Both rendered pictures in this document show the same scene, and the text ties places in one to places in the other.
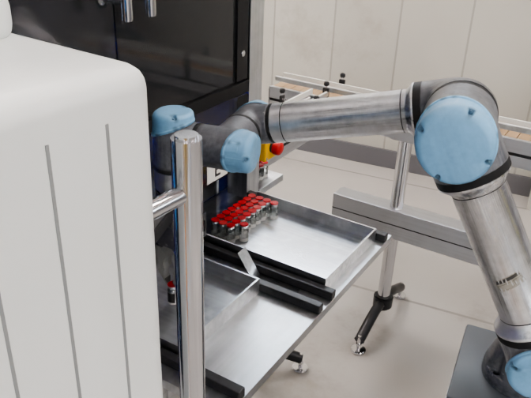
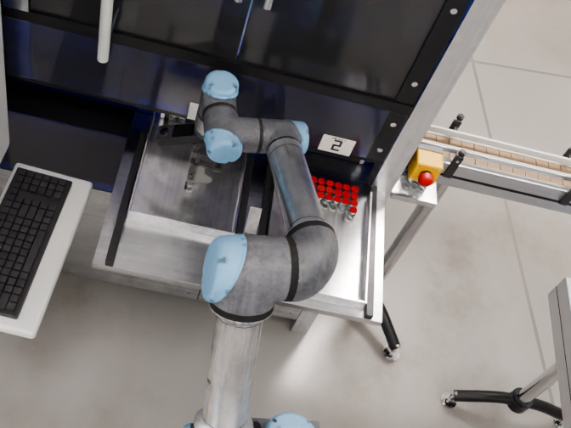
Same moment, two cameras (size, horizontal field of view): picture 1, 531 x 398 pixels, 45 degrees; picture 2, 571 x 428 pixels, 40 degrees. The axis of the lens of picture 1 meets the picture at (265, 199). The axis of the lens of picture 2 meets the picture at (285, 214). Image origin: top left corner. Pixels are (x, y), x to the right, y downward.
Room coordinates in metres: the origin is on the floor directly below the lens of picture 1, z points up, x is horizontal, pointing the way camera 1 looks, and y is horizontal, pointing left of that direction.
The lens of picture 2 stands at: (0.41, -0.83, 2.48)
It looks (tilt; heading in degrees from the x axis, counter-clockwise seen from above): 53 degrees down; 46
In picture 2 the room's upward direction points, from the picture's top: 23 degrees clockwise
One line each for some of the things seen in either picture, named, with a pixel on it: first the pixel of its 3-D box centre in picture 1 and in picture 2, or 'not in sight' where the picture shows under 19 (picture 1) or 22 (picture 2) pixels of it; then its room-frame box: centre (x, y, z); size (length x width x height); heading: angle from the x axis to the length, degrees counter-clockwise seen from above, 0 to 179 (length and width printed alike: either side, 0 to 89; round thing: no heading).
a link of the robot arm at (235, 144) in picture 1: (229, 145); (229, 134); (1.05, 0.07, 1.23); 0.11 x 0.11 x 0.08; 72
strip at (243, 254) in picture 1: (268, 271); (251, 236); (1.13, -0.01, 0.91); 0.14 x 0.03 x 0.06; 59
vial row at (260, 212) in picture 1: (249, 219); (322, 200); (1.36, 0.04, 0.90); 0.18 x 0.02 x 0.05; 148
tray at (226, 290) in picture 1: (155, 288); (192, 171); (1.07, 0.22, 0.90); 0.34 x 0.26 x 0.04; 59
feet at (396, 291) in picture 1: (382, 308); (513, 404); (2.15, -0.50, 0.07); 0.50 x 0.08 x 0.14; 149
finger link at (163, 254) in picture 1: (169, 259); not in sight; (1.07, 0.19, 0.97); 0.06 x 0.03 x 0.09; 149
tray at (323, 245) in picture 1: (287, 236); (318, 237); (1.30, -0.06, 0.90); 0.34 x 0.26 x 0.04; 58
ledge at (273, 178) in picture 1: (251, 178); (413, 181); (1.67, 0.04, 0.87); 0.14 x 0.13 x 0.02; 59
